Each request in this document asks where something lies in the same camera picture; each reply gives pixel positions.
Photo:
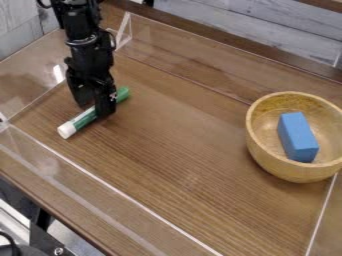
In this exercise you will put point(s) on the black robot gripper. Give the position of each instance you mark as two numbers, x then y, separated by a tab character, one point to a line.
88	65

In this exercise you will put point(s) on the green and white marker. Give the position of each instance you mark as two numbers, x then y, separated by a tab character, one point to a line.
75	124

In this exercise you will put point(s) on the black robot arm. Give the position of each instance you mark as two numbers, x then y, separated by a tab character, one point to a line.
76	14

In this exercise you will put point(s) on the brown wooden bowl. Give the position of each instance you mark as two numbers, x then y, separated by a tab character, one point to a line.
263	143

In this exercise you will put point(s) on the blue rectangular block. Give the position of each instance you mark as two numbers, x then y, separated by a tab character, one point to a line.
296	137

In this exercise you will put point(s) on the clear acrylic corner bracket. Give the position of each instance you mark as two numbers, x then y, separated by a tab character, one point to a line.
123	34

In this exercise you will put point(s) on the black metal table frame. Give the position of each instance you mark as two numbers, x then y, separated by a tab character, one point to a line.
38	218

